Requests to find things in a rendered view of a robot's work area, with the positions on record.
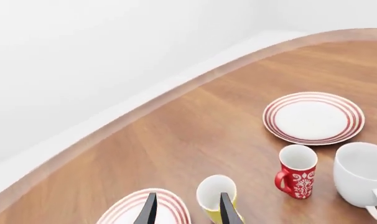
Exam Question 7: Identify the red mug with white pattern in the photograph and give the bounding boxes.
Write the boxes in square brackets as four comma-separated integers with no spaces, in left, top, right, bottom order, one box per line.
[274,144,319,200]

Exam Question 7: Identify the large white mug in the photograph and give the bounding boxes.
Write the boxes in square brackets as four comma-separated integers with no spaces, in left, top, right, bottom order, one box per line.
[333,141,377,222]

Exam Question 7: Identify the white plate with red rings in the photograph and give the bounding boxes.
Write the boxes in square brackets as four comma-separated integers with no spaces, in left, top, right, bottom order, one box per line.
[95,187,192,224]
[262,91,366,147]

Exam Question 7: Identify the yellow mug with white inside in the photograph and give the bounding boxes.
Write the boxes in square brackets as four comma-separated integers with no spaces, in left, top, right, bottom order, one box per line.
[196,174,246,224]

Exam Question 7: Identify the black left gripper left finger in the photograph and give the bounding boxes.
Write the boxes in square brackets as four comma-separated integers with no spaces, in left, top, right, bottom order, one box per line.
[133,192,159,224]

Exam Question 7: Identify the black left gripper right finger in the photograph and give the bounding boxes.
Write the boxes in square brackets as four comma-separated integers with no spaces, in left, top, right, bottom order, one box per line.
[219,192,244,224]

